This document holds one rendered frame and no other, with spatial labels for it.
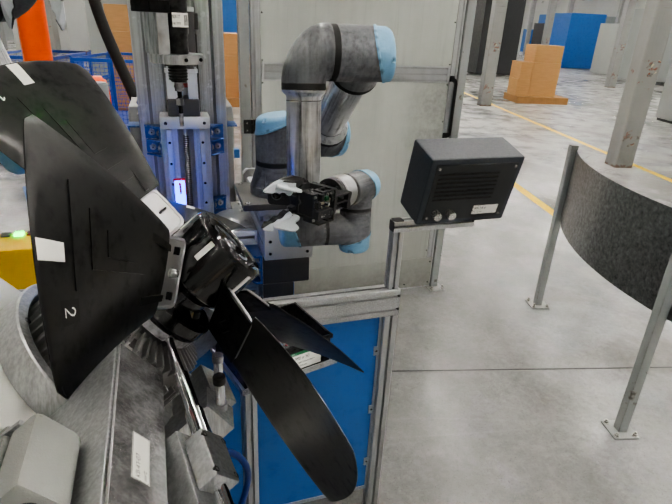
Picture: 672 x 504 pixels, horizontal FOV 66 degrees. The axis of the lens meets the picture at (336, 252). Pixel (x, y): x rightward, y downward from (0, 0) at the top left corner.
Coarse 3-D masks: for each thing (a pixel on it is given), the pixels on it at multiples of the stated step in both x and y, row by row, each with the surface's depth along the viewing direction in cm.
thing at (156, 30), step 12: (132, 0) 65; (144, 0) 63; (156, 0) 64; (168, 0) 65; (144, 12) 66; (156, 12) 64; (168, 12) 65; (144, 24) 66; (156, 24) 65; (144, 36) 67; (156, 36) 66; (168, 36) 67; (156, 48) 66; (168, 48) 67; (156, 60) 68; (168, 60) 67; (180, 60) 67; (192, 60) 68
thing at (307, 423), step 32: (256, 320) 65; (256, 352) 67; (256, 384) 69; (288, 384) 62; (288, 416) 65; (320, 416) 57; (320, 448) 61; (352, 448) 51; (320, 480) 66; (352, 480) 57
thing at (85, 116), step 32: (32, 64) 69; (64, 64) 73; (32, 96) 66; (64, 96) 70; (96, 96) 74; (0, 128) 62; (64, 128) 67; (96, 128) 70; (96, 160) 69; (128, 160) 72
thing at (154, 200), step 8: (152, 192) 73; (144, 200) 72; (152, 200) 72; (160, 200) 73; (152, 208) 72; (160, 208) 73; (168, 208) 73; (160, 216) 72; (168, 216) 73; (176, 216) 74; (168, 224) 73; (176, 224) 73
